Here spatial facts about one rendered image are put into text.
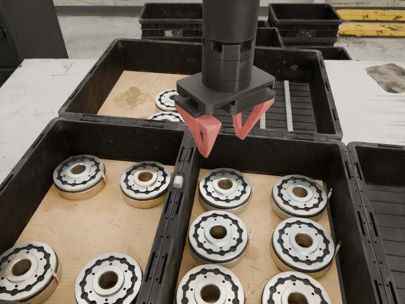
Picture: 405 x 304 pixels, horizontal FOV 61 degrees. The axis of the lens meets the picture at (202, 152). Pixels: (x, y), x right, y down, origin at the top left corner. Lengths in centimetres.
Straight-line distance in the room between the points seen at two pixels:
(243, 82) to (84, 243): 42
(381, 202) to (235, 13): 54
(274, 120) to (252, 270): 43
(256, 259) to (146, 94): 58
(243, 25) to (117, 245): 44
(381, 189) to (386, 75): 77
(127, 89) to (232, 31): 71
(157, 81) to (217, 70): 70
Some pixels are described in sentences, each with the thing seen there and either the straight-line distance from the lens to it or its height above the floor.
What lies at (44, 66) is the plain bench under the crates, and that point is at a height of 70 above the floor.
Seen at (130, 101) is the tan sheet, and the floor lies 83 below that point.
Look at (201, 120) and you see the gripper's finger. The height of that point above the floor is 113.
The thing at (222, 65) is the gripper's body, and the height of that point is 119.
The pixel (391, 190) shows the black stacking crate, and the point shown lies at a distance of 81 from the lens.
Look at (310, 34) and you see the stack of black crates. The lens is 228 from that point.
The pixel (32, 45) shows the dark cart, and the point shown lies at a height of 51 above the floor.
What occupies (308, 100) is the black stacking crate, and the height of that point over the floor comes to 83.
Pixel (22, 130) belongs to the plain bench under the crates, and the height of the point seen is 70.
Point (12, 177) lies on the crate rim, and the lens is 68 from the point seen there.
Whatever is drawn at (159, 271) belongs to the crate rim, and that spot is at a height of 93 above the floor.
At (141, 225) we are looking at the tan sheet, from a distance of 66.
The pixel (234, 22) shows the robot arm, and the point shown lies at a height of 123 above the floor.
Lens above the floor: 136
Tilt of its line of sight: 42 degrees down
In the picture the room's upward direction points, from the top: straight up
